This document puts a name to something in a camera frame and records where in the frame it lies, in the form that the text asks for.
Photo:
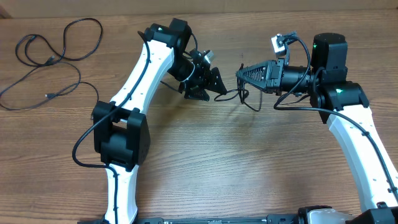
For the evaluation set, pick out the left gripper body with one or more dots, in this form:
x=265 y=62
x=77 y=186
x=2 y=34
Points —
x=199 y=78

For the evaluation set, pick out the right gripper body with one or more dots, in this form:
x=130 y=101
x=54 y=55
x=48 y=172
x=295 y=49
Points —
x=285 y=79

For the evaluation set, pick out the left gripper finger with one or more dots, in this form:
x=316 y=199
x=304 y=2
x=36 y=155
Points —
x=196 y=94
x=215 y=82

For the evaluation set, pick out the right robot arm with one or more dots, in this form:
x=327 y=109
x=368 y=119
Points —
x=344 y=107

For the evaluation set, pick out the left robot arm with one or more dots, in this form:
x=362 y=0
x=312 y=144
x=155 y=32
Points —
x=121 y=133

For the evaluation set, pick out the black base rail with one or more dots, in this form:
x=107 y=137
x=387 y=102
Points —
x=214 y=220

